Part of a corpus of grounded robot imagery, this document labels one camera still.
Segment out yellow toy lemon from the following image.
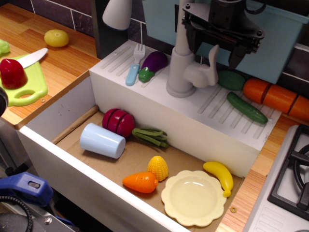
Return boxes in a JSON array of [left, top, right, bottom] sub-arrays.
[[44, 29, 70, 47]]

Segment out purple sliced toy beet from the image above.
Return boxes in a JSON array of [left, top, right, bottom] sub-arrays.
[[102, 108, 135, 138]]

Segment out orange plastic toy carrot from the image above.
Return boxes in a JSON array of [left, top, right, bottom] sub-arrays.
[[122, 172, 159, 193]]

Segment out green toy cucumber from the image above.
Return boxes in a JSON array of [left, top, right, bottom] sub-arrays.
[[227, 92, 268, 124]]

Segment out light blue storage bin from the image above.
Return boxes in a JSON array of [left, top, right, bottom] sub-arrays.
[[142, 0, 309, 83]]

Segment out white toy knife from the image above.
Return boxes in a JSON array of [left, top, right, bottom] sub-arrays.
[[17, 48, 48, 69]]

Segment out purple toy eggplant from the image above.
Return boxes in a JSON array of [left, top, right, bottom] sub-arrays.
[[139, 51, 169, 83]]

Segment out black camera lens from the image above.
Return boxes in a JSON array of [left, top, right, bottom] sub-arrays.
[[0, 87, 9, 116]]

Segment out light blue plastic cup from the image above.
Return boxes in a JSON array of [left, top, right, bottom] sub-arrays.
[[80, 123, 126, 159]]

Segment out black braided cable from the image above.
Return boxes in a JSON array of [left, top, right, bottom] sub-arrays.
[[0, 195, 33, 232]]

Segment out yellow toy banana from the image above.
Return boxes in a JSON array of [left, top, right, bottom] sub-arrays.
[[203, 161, 234, 198]]

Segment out white toy stove top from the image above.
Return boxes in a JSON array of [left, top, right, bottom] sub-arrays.
[[244, 124, 309, 232]]

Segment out white fork blue handle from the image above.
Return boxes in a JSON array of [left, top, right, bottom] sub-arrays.
[[125, 44, 146, 86]]

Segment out cream scalloped plate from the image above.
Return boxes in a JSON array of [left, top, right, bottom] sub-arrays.
[[161, 170, 231, 227]]

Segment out yellow toy corn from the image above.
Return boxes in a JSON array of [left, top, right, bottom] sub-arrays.
[[147, 156, 169, 182]]

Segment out orange sliced wooden carrot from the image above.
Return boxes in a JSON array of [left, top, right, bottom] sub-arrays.
[[243, 78, 309, 122]]

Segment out green felt beans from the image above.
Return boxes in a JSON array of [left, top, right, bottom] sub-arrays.
[[132, 128, 169, 148]]

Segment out red toy pepper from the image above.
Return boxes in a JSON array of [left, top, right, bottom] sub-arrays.
[[0, 58, 28, 89]]

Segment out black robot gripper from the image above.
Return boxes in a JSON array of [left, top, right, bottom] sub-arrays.
[[183, 0, 265, 69]]

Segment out white hanging lamp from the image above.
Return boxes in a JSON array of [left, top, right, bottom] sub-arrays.
[[102, 0, 132, 31]]

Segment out green toy vegetable piece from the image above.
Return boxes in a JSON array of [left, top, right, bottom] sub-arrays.
[[0, 39, 10, 56]]

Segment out black stove burner grate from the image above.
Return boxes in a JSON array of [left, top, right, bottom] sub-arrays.
[[268, 124, 309, 220]]

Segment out lime green cutting board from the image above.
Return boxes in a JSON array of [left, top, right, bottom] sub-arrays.
[[0, 61, 49, 106]]

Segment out blue clamp device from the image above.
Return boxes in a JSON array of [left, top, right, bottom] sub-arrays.
[[0, 172, 54, 207]]

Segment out white toy sink unit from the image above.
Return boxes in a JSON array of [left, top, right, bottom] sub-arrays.
[[18, 41, 281, 232]]

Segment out grey toy faucet with lever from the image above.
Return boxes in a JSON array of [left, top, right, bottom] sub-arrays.
[[166, 0, 220, 98]]

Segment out dark green toy avocado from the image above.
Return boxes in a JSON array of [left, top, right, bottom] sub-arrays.
[[218, 71, 246, 90]]

